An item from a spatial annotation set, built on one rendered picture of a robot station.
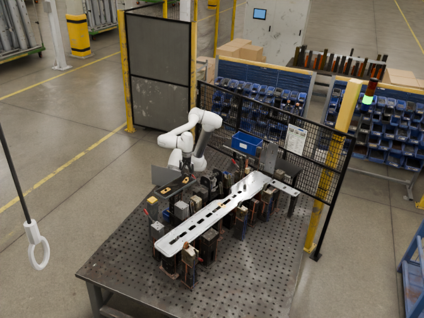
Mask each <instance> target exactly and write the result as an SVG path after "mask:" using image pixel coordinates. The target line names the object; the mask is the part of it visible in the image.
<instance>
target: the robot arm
mask: <svg viewBox="0 0 424 318"><path fill-rule="evenodd" d="M188 120H189V122H188V123H187V124H184V125H183V126H180V127H178V128H176V129H174V130H172V131H170V132H168V133H166V134H162V135H160V136H159V137H158V145H159V146H161V147H163V148H171V149H174V150H173V152H172V153H171V155H170V158H169V161H168V165H167V167H164V168H168V169H171V170H176V171H179V172H181V174H182V178H183V177H184V168H186V169H189V180H190V179H191V176H192V174H193V173H194V171H196V172H202V171H203V170H205V168H206V165H207V163H206V160H205V159H204V155H203V153H204V151H205V149H206V145H207V144H208V141H209V138H210V136H211V133H212V131H214V130H215V129H218V128H220V127H221V123H222V118H221V117H220V116H219V115H217V114H215V113H212V112H209V111H205V110H201V109H199V108H197V107H195V108H193V109H191V111H190V112H189V115H188ZM196 123H200V124H202V130H201V133H200V136H199V139H198V141H197V145H196V148H195V150H194V152H192V149H193V145H194V140H193V135H192V133H190V132H187V131H188V130H190V129H192V128H193V127H194V126H195V125H196ZM180 133H182V135H181V136H176V135H178V134H180Z"/></svg>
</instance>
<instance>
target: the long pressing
mask: <svg viewBox="0 0 424 318"><path fill-rule="evenodd" d="M252 181H253V183H252ZM254 181H255V182H254ZM271 181H272V178H270V177H268V176H266V175H264V174H262V173H260V172H258V171H256V170H255V171H253V172H251V173H250V174H249V175H247V176H246V177H244V178H243V179H242V180H240V181H239V182H237V183H236V184H235V185H233V186H231V192H232V193H231V194H230V195H228V196H227V197H226V198H225V199H219V200H214V201H212V202H211V203H209V204H208V205H207V206H205V207H204V208H203V209H201V210H199V211H198V212H197V213H195V214H194V215H192V216H191V217H190V218H188V219H187V220H186V221H184V222H183V223H181V224H180V225H179V226H177V227H175V228H174V229H173V230H171V231H170V232H168V233H167V234H166V235H164V236H163V237H162V238H160V239H159V240H157V241H156V242H155V243H154V247H155V248H156V249H157V250H158V251H160V252H161V253H162V254H163V255H164V256H166V257H173V256H174V255H176V253H178V252H179V251H180V250H182V248H183V244H184V242H186V241H188V242H189V243H191V242H192V241H193V240H194V239H196V238H197V237H198V236H200V235H201V234H202V233H203V232H205V231H206V230H207V229H208V228H210V227H211V226H212V225H214V224H215V223H216V222H217V221H219V220H220V219H221V218H223V217H224V216H225V215H226V214H228V213H229V212H230V211H231V210H233V209H234V208H235V207H237V203H238V202H239V201H240V200H241V201H242V202H243V201H245V200H248V199H251V198H252V197H253V196H255V195H256V194H257V193H258V192H259V191H261V190H262V187H263V185H264V184H265V183H266V182H267V183H268V184H269V183H270V182H271ZM244 184H246V185H247V188H246V189H243V186H244ZM238 191H242V192H241V193H240V194H239V193H238ZM233 195H236V197H235V198H232V196H233ZM228 199H230V200H231V201H230V202H228V203H227V204H226V205H225V206H226V208H222V207H221V208H220V209H219V210H218V211H216V212H215V213H213V212H212V211H213V210H214V209H216V208H217V207H219V205H217V203H219V202H220V203H222V204H223V203H224V202H225V201H226V200H228ZM209 213H212V215H211V216H210V217H208V218H207V217H205V216H206V215H208V214H209ZM201 219H204V221H203V222H202V223H200V224H198V223H197V222H198V221H199V220H201ZM193 225H195V226H196V227H195V228H193V229H192V230H191V231H190V230H188V228H190V227H191V226H193ZM183 232H187V234H185V235H184V236H183V237H180V238H179V239H178V241H176V242H175V243H174V244H172V245H170V244H169V243H170V242H171V241H172V240H173V239H177V236H178V235H180V234H182V233H183Z"/></svg>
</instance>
